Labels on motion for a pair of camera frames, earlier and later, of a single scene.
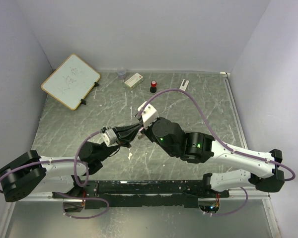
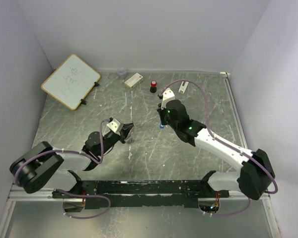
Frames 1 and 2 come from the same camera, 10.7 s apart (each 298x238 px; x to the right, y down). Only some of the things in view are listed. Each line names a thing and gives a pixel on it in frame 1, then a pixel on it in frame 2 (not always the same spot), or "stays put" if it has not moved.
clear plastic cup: [121, 73] stays put
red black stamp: [153, 89] stays put
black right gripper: [146, 131] → [161, 112]
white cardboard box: [134, 80] stays put
